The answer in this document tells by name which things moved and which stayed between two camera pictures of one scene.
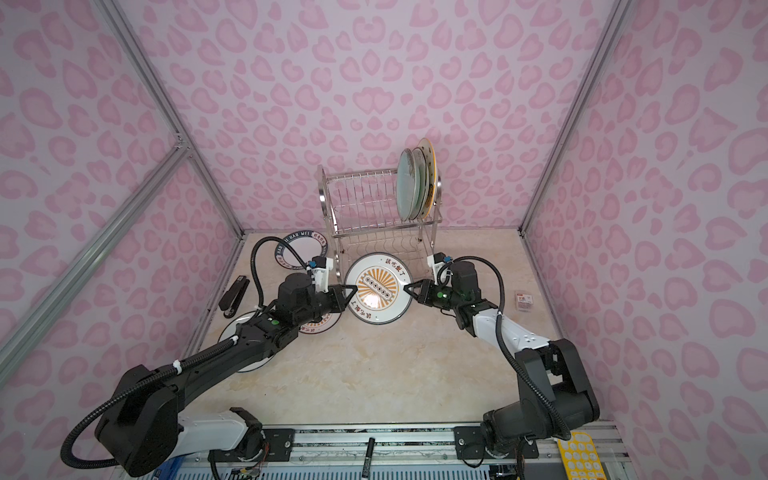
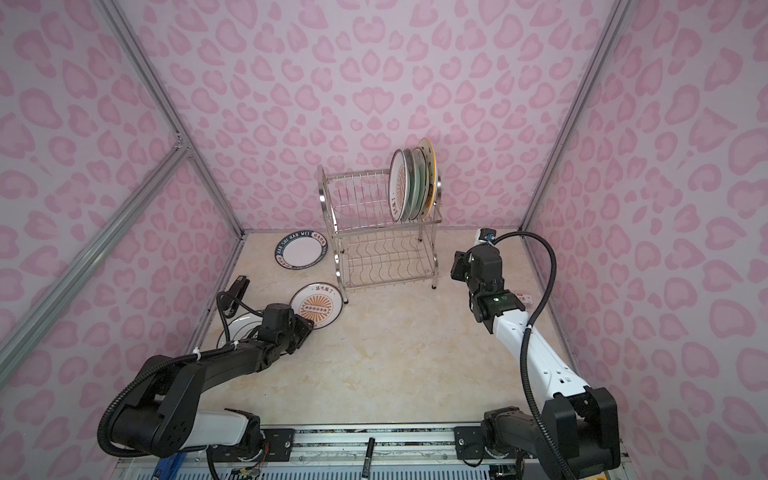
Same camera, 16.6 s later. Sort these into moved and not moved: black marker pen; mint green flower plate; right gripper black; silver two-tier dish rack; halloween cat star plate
Moved: right gripper black
Not moved: mint green flower plate; silver two-tier dish rack; halloween cat star plate; black marker pen
